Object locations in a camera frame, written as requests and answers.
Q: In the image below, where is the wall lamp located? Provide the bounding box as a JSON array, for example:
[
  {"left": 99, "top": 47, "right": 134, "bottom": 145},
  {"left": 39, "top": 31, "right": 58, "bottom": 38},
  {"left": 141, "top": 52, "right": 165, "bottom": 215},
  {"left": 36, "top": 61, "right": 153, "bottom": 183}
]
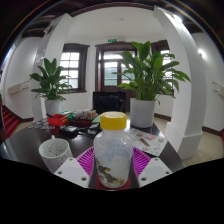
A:
[{"left": 197, "top": 48, "right": 207, "bottom": 59}]

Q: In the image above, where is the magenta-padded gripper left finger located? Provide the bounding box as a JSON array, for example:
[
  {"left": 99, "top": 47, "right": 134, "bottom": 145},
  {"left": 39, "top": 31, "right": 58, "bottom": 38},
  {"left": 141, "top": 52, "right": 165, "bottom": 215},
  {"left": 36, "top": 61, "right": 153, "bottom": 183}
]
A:
[{"left": 53, "top": 146, "right": 98, "bottom": 189}]

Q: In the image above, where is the black chair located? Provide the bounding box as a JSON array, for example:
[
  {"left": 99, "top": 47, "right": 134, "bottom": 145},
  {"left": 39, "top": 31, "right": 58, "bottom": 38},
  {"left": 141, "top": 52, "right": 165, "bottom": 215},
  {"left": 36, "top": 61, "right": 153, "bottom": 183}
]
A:
[{"left": 91, "top": 90, "right": 128, "bottom": 115}]

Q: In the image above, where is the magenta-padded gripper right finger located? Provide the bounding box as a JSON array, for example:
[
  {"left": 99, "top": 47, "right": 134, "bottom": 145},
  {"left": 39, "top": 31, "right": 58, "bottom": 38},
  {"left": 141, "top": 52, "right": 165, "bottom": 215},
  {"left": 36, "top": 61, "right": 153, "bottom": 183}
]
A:
[{"left": 130, "top": 146, "right": 173, "bottom": 189}]

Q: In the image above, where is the small potted green plant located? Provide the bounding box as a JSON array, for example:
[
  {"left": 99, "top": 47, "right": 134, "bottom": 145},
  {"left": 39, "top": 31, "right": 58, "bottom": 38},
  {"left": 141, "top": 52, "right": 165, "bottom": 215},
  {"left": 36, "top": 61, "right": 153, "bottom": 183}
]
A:
[{"left": 29, "top": 57, "right": 73, "bottom": 116}]

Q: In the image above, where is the white speckled cup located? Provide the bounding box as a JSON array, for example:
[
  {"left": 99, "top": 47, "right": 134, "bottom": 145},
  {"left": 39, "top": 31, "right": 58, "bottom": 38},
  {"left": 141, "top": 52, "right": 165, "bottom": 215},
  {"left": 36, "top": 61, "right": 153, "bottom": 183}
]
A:
[{"left": 38, "top": 134, "right": 74, "bottom": 175}]

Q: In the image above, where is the basket of snacks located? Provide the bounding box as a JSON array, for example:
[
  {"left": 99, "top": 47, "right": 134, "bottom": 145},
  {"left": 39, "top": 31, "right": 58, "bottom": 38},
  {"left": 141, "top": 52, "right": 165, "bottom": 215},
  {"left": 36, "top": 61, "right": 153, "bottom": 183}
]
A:
[{"left": 71, "top": 108, "right": 98, "bottom": 127}]

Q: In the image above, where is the printed paper sheet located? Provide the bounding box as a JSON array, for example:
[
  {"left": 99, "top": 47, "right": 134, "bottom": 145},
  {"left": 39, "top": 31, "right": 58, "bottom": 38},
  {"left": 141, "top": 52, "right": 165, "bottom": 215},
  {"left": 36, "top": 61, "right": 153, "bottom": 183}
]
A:
[{"left": 127, "top": 127, "right": 168, "bottom": 157}]

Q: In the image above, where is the clear bottle with yellow cap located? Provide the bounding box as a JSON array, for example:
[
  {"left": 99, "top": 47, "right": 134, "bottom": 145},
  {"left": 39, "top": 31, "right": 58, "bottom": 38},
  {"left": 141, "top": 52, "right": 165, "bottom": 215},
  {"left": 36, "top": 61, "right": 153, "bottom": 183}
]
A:
[{"left": 92, "top": 111, "right": 135, "bottom": 190}]

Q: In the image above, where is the green book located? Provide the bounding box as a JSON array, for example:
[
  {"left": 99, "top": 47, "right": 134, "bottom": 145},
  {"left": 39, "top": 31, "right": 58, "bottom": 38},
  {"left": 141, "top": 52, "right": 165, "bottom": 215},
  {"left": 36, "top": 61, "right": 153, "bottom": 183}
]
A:
[{"left": 91, "top": 114, "right": 102, "bottom": 125}]

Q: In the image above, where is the large potted green plant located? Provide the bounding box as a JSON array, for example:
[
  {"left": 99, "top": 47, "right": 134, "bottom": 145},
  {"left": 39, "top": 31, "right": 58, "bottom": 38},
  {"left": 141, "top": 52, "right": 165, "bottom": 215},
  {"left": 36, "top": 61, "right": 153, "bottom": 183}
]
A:
[{"left": 112, "top": 40, "right": 192, "bottom": 130}]

